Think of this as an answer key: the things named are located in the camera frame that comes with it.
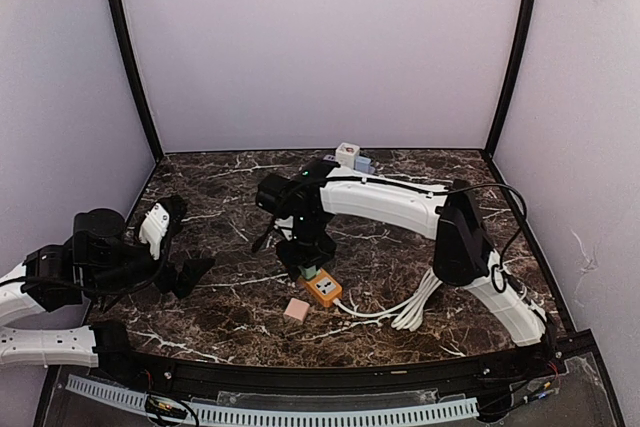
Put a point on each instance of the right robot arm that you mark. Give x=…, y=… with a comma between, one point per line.
x=301, y=207

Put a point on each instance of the light blue charger plug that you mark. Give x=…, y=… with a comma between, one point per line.
x=364, y=165

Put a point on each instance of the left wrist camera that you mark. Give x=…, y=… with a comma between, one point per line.
x=97, y=230

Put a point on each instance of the orange power strip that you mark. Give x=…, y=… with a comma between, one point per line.
x=323, y=288

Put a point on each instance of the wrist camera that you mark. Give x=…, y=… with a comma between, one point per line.
x=270, y=192
x=97, y=230

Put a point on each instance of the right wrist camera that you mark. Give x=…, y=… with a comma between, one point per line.
x=270, y=192

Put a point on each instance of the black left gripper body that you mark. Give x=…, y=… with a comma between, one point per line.
x=106, y=281

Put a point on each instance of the white cube power socket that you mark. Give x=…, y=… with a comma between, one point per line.
x=346, y=154

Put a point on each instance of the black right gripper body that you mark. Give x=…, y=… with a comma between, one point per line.
x=311, y=245

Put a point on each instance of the white slotted cable duct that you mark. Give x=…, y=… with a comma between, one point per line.
x=413, y=408

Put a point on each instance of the green charger plug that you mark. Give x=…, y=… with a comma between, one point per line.
x=309, y=273

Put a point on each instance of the black frame post left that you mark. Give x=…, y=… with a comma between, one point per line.
x=131, y=69

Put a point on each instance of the pink charger plug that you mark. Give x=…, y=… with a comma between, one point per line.
x=296, y=310

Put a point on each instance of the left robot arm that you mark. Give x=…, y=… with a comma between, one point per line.
x=54, y=277

